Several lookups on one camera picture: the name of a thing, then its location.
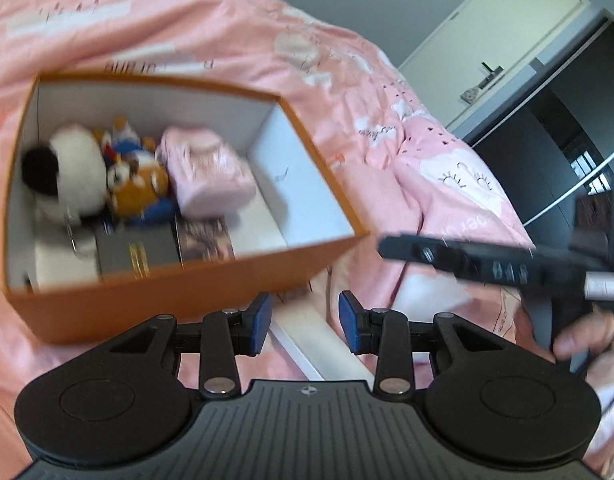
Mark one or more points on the grey box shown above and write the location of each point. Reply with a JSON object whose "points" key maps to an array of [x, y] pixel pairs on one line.
{"points": [[132, 255]]}

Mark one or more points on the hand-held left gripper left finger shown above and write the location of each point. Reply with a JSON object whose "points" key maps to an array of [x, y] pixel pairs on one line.
{"points": [[259, 322]]}

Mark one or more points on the white plush toy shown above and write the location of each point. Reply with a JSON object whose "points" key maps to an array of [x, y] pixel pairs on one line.
{"points": [[74, 170]]}

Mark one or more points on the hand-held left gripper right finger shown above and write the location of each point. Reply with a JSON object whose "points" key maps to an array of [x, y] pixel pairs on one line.
{"points": [[348, 322]]}

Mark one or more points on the person's right hand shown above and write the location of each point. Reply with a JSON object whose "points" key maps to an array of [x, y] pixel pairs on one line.
{"points": [[594, 332]]}

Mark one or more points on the brown dog plush toy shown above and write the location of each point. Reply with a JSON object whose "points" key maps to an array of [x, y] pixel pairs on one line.
{"points": [[134, 180]]}

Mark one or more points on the orange cardboard box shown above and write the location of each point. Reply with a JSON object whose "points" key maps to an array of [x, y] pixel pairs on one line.
{"points": [[187, 300]]}

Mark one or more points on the dark wardrobe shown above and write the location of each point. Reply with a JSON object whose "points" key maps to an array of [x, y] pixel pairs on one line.
{"points": [[552, 150]]}

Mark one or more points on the white box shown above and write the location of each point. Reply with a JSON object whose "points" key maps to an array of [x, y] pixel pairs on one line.
{"points": [[298, 346]]}

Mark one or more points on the white door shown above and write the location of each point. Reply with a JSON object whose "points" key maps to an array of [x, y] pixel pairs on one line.
{"points": [[507, 25]]}

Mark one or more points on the pink pouch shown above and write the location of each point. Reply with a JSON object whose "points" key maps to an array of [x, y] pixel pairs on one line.
{"points": [[207, 170]]}

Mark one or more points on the small hanging pouch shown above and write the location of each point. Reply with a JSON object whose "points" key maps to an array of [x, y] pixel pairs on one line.
{"points": [[469, 96]]}

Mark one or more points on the illustrated card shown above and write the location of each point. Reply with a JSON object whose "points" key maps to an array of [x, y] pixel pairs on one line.
{"points": [[204, 240]]}

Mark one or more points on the pink printed blanket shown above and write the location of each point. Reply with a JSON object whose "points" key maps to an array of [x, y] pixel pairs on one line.
{"points": [[387, 170]]}

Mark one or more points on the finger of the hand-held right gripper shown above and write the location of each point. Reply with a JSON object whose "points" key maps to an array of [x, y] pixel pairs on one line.
{"points": [[437, 255]]}

